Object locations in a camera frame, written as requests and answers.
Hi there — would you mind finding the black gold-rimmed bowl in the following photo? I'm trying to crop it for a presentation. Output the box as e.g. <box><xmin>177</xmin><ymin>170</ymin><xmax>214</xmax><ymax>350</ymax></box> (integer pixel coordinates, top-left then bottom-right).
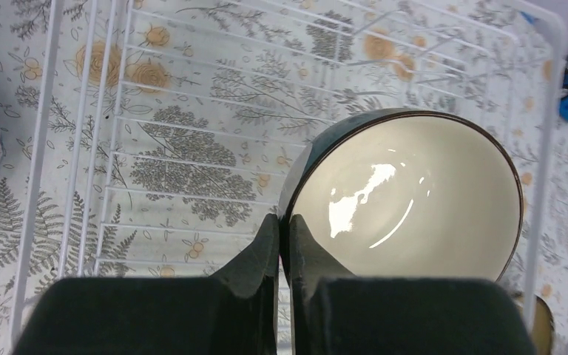
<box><xmin>531</xmin><ymin>297</ymin><xmax>555</xmax><ymax>355</ymax></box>

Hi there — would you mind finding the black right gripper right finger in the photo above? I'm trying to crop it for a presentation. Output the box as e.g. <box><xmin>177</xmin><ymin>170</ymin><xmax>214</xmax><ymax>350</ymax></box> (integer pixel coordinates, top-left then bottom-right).
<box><xmin>288</xmin><ymin>215</ymin><xmax>536</xmax><ymax>354</ymax></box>

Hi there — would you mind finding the teal and cream bowl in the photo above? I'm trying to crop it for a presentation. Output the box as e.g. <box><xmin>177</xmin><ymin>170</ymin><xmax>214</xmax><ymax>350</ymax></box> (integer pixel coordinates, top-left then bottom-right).
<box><xmin>278</xmin><ymin>108</ymin><xmax>524</xmax><ymax>281</ymax></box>

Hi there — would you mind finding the white wire dish rack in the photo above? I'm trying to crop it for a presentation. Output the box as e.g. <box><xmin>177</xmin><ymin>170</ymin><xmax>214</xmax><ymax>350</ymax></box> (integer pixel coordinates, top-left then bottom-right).
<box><xmin>10</xmin><ymin>1</ymin><xmax>567</xmax><ymax>339</ymax></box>

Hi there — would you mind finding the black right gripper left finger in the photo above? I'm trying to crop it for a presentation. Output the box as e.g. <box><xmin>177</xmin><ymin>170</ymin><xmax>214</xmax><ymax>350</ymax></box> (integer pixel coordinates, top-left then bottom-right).
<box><xmin>13</xmin><ymin>214</ymin><xmax>279</xmax><ymax>354</ymax></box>

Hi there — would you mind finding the floral tablecloth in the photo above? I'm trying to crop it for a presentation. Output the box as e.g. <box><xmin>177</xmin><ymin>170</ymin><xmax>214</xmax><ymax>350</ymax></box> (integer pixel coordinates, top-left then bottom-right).
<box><xmin>0</xmin><ymin>1</ymin><xmax>568</xmax><ymax>354</ymax></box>

